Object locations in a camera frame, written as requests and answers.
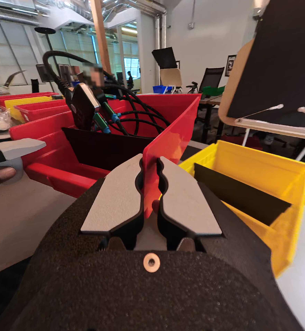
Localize black square panel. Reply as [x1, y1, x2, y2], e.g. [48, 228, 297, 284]
[152, 47, 179, 70]

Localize green plastic bin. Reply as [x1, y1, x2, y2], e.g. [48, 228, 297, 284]
[202, 85, 225, 96]

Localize red plastic bin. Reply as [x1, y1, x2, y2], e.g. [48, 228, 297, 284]
[9, 94, 203, 219]
[0, 92, 60, 108]
[14, 99, 74, 123]

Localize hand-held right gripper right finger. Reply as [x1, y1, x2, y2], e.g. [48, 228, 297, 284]
[157, 156, 223, 237]

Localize black bin divider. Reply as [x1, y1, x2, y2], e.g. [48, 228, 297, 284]
[61, 127, 154, 172]
[193, 163, 292, 226]

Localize pale wooden board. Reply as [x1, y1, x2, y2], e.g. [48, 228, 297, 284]
[159, 68, 183, 94]

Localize person's left hand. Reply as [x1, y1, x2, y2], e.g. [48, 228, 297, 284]
[0, 167, 16, 184]

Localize wooden post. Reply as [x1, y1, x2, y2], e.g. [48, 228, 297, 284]
[90, 0, 113, 75]

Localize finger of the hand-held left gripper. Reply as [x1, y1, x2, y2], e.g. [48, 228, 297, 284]
[0, 156, 24, 185]
[0, 138, 47, 166]

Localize wood-framed black board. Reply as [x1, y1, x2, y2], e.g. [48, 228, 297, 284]
[218, 0, 305, 141]

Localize yellow plastic bin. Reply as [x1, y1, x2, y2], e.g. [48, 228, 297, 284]
[159, 140, 305, 278]
[4, 95, 66, 123]

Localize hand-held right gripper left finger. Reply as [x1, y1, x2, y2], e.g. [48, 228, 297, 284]
[80, 153, 145, 235]

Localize black hdmi cable green plugs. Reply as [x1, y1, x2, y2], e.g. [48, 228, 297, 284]
[92, 112, 153, 137]
[102, 85, 172, 130]

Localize black mesh office chair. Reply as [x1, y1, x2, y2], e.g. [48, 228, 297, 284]
[198, 67, 225, 95]

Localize framed wall picture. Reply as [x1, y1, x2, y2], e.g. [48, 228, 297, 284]
[225, 54, 237, 77]

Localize black hdmi adapter with cable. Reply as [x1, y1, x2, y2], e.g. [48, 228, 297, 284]
[42, 50, 102, 131]

